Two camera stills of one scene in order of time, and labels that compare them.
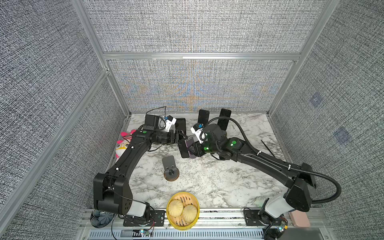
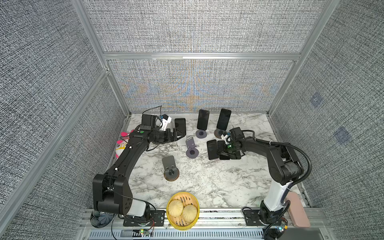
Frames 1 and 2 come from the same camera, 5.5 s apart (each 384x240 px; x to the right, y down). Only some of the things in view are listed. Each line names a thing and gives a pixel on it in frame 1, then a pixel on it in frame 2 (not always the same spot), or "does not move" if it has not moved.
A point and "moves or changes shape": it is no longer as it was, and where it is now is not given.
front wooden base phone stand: [171, 173] does not move
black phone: [180, 124] does not move
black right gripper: [197, 147] → [225, 153]
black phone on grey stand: [203, 116] does not move
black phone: [183, 149] moves or changes shape
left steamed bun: [175, 207] does not move
